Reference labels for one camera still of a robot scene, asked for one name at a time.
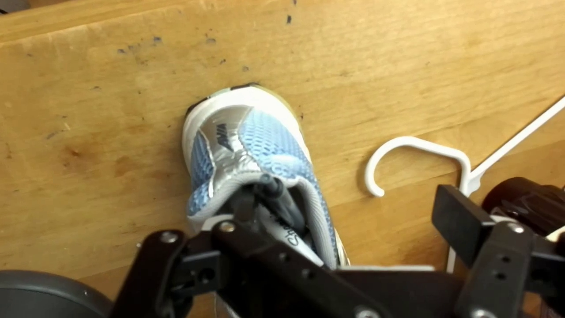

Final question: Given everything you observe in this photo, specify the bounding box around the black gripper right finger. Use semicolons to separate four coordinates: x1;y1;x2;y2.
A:
431;186;565;318

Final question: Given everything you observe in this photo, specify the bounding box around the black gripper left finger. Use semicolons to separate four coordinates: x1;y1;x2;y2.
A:
111;204;388;318

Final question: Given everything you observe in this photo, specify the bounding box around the grey marker pen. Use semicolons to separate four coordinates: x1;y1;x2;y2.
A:
254;176;307;236

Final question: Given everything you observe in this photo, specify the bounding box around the blue grey running sneaker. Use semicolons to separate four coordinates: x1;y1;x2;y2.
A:
182;85;349;269

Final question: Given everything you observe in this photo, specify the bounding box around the white plastic clothes hanger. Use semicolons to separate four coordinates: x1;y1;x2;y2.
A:
358;96;565;274

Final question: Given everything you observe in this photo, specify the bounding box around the black gooseneck desk lamp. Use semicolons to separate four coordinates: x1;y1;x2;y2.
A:
0;271;113;318

